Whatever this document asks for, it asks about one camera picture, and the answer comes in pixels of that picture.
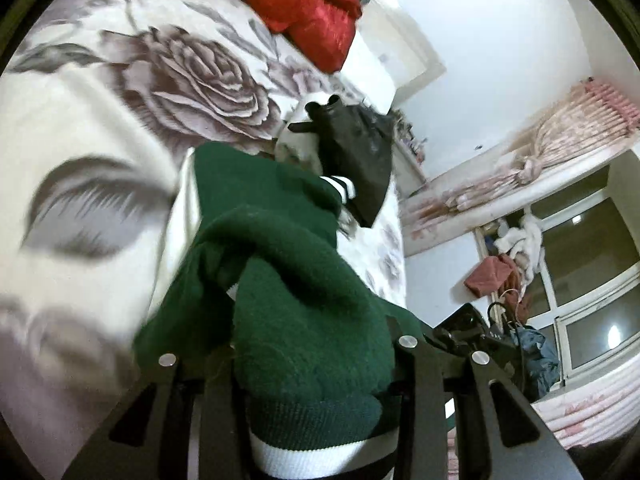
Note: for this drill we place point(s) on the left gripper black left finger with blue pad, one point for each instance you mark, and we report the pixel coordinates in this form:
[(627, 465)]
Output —
[(147, 435)]

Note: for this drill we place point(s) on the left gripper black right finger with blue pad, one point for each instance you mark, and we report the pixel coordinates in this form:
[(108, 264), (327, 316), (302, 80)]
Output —
[(499, 435)]

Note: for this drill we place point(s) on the white pillow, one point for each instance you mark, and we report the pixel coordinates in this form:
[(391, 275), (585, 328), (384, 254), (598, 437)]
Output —
[(368, 75)]

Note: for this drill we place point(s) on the green white varsity jacket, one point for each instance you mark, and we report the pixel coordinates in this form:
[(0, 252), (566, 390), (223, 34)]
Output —
[(313, 351)]

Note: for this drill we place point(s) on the pink garment on sill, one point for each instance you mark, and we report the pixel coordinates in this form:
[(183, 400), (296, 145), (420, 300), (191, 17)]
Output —
[(493, 274)]

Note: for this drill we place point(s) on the beige bed headboard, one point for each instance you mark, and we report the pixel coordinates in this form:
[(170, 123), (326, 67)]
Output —
[(403, 50)]

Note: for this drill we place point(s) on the teal garment on sill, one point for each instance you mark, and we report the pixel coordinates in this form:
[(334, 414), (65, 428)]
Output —
[(540, 361)]

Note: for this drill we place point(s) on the pink floral curtain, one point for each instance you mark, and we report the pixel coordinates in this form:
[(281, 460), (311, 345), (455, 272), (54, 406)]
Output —
[(593, 123)]

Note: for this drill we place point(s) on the black leather garment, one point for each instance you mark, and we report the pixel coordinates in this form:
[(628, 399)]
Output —
[(355, 142)]

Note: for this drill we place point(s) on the floral purple bed blanket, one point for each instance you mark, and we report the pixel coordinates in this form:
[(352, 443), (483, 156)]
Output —
[(99, 106)]

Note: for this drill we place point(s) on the white plush toy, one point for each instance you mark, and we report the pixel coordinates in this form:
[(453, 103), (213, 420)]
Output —
[(524, 246)]

